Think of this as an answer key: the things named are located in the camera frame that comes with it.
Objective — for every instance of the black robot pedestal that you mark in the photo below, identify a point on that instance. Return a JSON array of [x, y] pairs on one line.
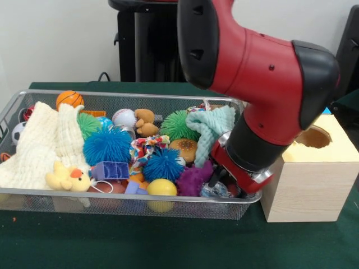
[[151, 50]]

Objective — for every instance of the clear mesh bin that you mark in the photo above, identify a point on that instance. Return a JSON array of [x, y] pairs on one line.
[[213, 208]]

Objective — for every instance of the cream waffle cloth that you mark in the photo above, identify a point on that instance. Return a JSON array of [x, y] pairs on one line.
[[42, 145]]

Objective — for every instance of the white toy baseball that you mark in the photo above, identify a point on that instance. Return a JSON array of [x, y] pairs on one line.
[[123, 116]]

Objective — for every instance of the yellow plush duck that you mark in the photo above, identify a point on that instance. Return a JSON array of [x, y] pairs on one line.
[[68, 178]]

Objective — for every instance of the wooden box with three holes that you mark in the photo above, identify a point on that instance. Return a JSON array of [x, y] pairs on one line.
[[308, 196]]

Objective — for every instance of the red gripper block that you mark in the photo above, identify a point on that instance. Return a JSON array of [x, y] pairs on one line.
[[241, 180]]

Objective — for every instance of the dark green table cloth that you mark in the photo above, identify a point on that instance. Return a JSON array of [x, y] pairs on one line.
[[350, 106], [168, 243]]

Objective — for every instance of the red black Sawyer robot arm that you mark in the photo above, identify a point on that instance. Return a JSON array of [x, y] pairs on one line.
[[252, 61]]

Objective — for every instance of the plush hamburger toy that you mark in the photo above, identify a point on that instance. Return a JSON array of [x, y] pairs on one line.
[[183, 147]]

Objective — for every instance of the crushed clear plastic bottle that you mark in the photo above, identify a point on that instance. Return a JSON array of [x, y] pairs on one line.
[[216, 191]]

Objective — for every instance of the blue rubber koosh ball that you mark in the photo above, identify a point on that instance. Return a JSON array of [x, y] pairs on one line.
[[108, 144], [164, 165]]

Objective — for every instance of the mint green waffle cloth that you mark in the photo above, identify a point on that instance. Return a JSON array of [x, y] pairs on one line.
[[210, 129]]

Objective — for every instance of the yellow smooth ball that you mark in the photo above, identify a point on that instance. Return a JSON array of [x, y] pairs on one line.
[[162, 187]]

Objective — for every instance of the green rubber koosh ball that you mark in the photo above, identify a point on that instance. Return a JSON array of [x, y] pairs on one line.
[[178, 126]]

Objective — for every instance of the purple spiky ball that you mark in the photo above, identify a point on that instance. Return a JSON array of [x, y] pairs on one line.
[[193, 179]]

